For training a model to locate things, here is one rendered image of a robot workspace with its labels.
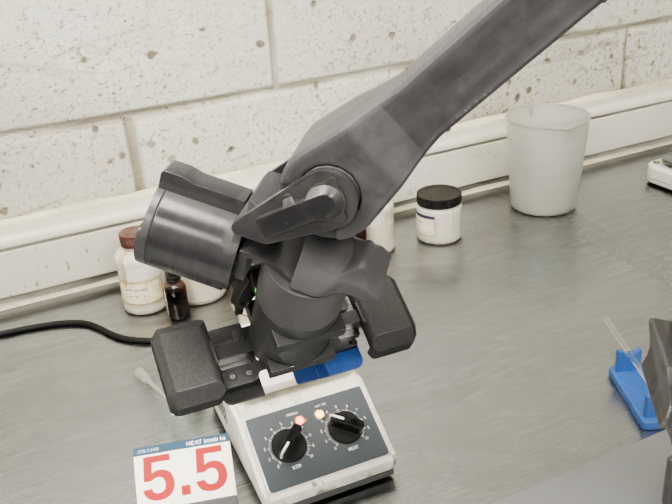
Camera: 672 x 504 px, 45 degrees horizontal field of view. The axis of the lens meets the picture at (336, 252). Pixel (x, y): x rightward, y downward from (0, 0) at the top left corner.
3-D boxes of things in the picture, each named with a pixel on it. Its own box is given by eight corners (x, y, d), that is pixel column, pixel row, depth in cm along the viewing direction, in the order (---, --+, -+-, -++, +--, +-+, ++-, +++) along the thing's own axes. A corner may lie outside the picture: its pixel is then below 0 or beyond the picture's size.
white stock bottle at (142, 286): (132, 294, 113) (118, 222, 108) (175, 293, 112) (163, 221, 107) (118, 316, 108) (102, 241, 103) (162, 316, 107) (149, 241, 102)
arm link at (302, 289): (403, 224, 49) (258, 174, 49) (380, 302, 46) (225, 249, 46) (378, 280, 55) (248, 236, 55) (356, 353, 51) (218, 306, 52)
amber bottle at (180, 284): (195, 313, 107) (187, 262, 104) (179, 323, 105) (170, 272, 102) (179, 307, 109) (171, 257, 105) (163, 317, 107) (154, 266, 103)
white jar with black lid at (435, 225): (452, 224, 127) (452, 181, 124) (468, 241, 121) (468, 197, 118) (410, 230, 126) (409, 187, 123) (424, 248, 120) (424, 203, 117)
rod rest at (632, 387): (676, 428, 80) (681, 398, 79) (642, 431, 80) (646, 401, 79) (638, 371, 89) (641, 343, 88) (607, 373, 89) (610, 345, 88)
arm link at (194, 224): (382, 136, 50) (198, 74, 50) (365, 187, 43) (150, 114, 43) (330, 287, 55) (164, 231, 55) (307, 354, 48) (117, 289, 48)
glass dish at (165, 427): (140, 433, 85) (136, 416, 84) (179, 406, 89) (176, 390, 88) (176, 452, 82) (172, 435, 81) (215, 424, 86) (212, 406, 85)
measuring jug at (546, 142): (482, 186, 141) (483, 101, 134) (552, 177, 142) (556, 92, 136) (524, 228, 124) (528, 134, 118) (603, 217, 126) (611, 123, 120)
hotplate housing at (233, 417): (399, 477, 76) (396, 408, 73) (267, 524, 72) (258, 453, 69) (312, 361, 95) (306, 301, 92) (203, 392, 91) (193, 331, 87)
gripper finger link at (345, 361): (365, 365, 61) (337, 297, 63) (320, 378, 60) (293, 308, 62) (348, 399, 67) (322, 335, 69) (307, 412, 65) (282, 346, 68)
